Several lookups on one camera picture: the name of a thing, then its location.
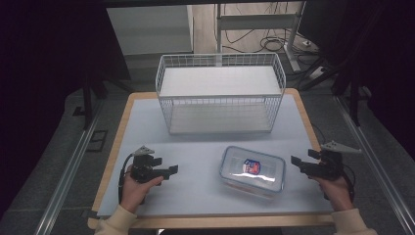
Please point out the dark curtain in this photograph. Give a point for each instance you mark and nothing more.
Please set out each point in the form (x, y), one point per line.
(385, 49)
(42, 65)

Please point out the white power strip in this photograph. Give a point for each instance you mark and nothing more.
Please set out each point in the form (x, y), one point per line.
(315, 73)

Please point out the black floor plate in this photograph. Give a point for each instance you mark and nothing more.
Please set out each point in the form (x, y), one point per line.
(97, 140)

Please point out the black stand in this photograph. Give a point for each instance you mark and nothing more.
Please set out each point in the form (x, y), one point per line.
(354, 98)
(87, 101)

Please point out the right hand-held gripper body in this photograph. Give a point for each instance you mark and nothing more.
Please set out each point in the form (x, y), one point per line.
(328, 164)

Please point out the person's left hand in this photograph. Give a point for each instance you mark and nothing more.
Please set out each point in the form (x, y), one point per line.
(135, 192)

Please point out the white metal stand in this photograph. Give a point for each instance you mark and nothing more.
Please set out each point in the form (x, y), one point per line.
(257, 21)

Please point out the aluminium rail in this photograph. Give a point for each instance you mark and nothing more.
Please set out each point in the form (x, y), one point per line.
(378, 163)
(70, 173)

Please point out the person's right hand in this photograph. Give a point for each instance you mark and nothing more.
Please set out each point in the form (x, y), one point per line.
(336, 192)

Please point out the white cabinet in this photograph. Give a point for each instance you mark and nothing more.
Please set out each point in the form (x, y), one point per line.
(150, 29)

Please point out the clear plastic lidded container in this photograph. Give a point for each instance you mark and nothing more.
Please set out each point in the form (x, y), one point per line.
(261, 181)

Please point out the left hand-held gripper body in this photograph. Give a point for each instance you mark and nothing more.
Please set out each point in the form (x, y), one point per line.
(143, 166)

